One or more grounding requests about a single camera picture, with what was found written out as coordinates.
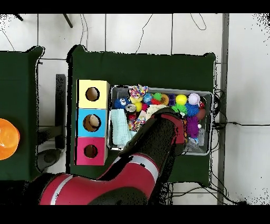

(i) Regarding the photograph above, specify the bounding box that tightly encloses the black stand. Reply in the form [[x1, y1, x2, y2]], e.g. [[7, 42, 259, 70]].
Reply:
[[36, 73, 66, 172]]

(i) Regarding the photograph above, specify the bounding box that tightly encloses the burger toy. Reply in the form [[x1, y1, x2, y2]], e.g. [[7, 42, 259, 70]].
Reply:
[[159, 93, 170, 106]]

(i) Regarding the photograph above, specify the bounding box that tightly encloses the black floor cable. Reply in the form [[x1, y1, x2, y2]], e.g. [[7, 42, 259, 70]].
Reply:
[[213, 121, 270, 130], [135, 13, 154, 54]]

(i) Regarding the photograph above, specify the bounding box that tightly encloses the green covered side table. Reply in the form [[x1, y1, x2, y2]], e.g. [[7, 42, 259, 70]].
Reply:
[[0, 45, 49, 183]]

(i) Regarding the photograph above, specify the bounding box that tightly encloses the dark green table cloth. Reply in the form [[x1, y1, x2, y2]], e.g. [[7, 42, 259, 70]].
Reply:
[[66, 44, 217, 188]]

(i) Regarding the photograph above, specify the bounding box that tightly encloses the shallow clear mesh bin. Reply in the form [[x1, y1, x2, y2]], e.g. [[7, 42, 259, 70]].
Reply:
[[107, 85, 214, 156]]

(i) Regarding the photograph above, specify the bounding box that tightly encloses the cream muslin cloth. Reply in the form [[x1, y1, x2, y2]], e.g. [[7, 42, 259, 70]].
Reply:
[[146, 104, 169, 119]]

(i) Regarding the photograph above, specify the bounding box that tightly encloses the purple spiky ball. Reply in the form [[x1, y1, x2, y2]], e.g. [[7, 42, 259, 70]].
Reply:
[[186, 115, 202, 139]]

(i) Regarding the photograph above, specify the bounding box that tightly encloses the light blue muslin cloth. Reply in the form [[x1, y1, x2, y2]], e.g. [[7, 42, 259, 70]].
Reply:
[[110, 108, 137, 146]]

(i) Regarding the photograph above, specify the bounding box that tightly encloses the orange plastic bowl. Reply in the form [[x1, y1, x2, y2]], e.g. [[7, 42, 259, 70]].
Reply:
[[0, 118, 21, 161]]

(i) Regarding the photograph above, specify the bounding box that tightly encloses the wooden three-hole box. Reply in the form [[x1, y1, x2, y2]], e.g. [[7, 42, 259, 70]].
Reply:
[[74, 79, 111, 166]]

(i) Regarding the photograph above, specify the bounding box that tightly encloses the blue spiky ball with eyes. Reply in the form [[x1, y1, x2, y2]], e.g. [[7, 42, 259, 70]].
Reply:
[[113, 97, 131, 110]]

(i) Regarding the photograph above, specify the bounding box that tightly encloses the white baseball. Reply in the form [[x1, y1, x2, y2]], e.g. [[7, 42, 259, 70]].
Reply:
[[187, 92, 201, 106]]

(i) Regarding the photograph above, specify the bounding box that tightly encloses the colourful rope knot toy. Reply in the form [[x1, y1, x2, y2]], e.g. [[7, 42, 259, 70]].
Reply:
[[128, 83, 149, 99], [128, 117, 147, 132]]

